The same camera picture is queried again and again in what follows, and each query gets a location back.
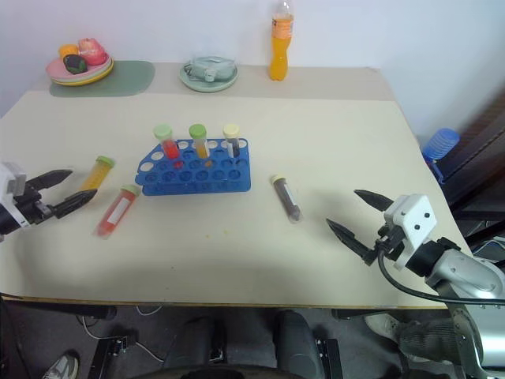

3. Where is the orange drink bottle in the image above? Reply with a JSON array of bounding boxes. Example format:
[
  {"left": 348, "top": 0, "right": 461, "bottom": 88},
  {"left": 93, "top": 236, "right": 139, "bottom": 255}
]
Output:
[{"left": 268, "top": 0, "right": 295, "bottom": 83}]

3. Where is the pale green folded cloth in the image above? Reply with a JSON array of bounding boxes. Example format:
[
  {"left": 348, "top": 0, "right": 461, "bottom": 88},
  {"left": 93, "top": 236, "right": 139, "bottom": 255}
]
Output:
[{"left": 184, "top": 55, "right": 238, "bottom": 82}]

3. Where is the black stand foot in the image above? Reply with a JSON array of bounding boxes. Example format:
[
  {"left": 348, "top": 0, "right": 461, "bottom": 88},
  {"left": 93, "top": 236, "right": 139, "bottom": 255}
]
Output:
[
  {"left": 92, "top": 334, "right": 133, "bottom": 379},
  {"left": 314, "top": 336, "right": 345, "bottom": 379}
]

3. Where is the stack of pastel plates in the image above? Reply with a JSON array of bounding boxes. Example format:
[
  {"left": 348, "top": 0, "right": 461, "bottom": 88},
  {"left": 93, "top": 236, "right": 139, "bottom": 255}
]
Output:
[{"left": 44, "top": 54, "right": 116, "bottom": 88}]

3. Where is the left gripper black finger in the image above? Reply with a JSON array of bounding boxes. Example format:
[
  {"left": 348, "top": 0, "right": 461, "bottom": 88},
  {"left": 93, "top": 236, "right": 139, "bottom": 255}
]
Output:
[
  {"left": 26, "top": 169, "right": 74, "bottom": 192},
  {"left": 53, "top": 188, "right": 99, "bottom": 220}
]

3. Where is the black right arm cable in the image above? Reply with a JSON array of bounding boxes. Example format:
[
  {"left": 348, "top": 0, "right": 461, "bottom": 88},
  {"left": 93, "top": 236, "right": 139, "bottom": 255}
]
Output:
[{"left": 377, "top": 243, "right": 505, "bottom": 306}]

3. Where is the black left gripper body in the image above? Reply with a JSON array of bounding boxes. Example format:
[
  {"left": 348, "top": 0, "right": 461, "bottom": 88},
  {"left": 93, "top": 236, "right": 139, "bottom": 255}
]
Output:
[{"left": 14, "top": 183, "right": 57, "bottom": 227}]

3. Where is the white floor cable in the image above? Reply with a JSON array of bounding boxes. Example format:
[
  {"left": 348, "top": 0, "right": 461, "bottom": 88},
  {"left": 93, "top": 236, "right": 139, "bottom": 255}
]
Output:
[{"left": 80, "top": 302, "right": 166, "bottom": 363}]

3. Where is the pale green plate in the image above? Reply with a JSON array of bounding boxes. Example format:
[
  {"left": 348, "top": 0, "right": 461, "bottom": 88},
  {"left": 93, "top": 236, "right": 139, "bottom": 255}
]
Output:
[{"left": 178, "top": 58, "right": 240, "bottom": 94}]

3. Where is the grey white sneaker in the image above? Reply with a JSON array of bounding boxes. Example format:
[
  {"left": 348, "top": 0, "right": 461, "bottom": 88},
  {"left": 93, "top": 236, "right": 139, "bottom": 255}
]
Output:
[{"left": 40, "top": 352, "right": 80, "bottom": 379}]

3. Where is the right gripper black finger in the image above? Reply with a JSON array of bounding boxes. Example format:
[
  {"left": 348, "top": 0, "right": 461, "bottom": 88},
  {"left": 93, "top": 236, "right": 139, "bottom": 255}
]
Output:
[
  {"left": 353, "top": 189, "right": 396, "bottom": 212},
  {"left": 326, "top": 218, "right": 376, "bottom": 265}
]

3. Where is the orange tube, dark green cap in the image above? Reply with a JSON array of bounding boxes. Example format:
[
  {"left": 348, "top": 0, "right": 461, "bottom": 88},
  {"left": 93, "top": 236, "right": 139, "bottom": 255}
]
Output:
[{"left": 188, "top": 122, "right": 211, "bottom": 159}]

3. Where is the green placemat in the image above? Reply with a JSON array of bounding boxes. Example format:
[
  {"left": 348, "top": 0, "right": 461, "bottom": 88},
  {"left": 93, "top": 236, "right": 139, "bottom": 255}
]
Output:
[{"left": 48, "top": 59, "right": 156, "bottom": 99}]

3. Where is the red tube with white label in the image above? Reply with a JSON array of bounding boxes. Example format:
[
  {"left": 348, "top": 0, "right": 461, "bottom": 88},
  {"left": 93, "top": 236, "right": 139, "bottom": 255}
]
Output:
[{"left": 92, "top": 183, "right": 142, "bottom": 239}]

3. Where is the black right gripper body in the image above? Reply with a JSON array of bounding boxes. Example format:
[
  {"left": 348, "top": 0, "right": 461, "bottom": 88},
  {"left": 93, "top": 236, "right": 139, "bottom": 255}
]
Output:
[{"left": 364, "top": 223, "right": 406, "bottom": 265}]

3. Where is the blue ribbed water jug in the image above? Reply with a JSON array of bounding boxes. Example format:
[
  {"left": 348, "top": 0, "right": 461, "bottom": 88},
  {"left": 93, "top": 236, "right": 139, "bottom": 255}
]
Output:
[{"left": 421, "top": 126, "right": 462, "bottom": 163}]

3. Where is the pink toy peach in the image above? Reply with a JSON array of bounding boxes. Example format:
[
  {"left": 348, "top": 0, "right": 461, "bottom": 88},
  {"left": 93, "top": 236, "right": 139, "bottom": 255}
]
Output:
[{"left": 77, "top": 37, "right": 109, "bottom": 66}]

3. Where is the orange toy fruit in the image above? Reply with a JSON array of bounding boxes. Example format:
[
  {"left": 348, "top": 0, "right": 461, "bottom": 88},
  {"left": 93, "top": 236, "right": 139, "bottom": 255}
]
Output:
[{"left": 58, "top": 43, "right": 80, "bottom": 61}]

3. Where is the grey knitted leg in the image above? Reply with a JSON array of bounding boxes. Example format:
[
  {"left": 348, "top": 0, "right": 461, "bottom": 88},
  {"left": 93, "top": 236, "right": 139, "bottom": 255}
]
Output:
[{"left": 395, "top": 318, "right": 455, "bottom": 363}]

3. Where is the orange tube, light green cap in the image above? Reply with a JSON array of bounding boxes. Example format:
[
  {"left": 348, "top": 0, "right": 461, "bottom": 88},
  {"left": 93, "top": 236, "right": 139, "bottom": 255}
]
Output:
[{"left": 78, "top": 155, "right": 117, "bottom": 193}]

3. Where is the blue test tube rack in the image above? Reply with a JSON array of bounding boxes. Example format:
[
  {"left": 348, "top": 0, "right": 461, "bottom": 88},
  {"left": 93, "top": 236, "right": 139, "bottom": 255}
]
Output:
[{"left": 135, "top": 137, "right": 253, "bottom": 197}]

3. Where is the dark tube without label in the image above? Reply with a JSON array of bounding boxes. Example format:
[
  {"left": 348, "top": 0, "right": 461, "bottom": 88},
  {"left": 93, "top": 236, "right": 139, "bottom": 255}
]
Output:
[{"left": 269, "top": 174, "right": 305, "bottom": 225}]

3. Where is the dark toy avocado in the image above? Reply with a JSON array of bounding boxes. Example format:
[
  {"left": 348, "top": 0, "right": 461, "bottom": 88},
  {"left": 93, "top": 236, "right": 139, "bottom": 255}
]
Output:
[{"left": 62, "top": 54, "right": 88, "bottom": 75}]

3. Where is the white shoe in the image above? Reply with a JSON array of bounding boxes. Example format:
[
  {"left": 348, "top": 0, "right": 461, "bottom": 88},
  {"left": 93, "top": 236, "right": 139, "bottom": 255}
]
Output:
[{"left": 364, "top": 313, "right": 404, "bottom": 345}]

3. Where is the dark rounded shape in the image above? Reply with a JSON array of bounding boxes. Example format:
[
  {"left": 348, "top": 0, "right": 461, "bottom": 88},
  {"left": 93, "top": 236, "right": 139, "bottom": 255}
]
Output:
[
  {"left": 162, "top": 314, "right": 223, "bottom": 371},
  {"left": 273, "top": 309, "right": 327, "bottom": 379}
]

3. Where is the dark wooden furniture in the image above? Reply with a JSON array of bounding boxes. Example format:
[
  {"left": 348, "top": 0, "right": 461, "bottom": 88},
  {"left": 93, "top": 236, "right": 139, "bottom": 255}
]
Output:
[{"left": 440, "top": 89, "right": 505, "bottom": 240}]

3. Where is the dark tube with white label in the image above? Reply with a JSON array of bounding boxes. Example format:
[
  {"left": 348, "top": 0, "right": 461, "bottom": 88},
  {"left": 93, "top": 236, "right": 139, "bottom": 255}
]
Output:
[{"left": 222, "top": 123, "right": 242, "bottom": 159}]

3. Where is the red tube without label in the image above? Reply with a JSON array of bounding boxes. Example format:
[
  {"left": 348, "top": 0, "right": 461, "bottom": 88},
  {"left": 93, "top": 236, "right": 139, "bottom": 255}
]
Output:
[{"left": 152, "top": 123, "right": 183, "bottom": 160}]

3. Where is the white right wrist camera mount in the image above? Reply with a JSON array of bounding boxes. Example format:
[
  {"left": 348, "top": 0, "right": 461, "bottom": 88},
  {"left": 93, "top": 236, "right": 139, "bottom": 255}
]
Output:
[{"left": 383, "top": 193, "right": 438, "bottom": 272}]

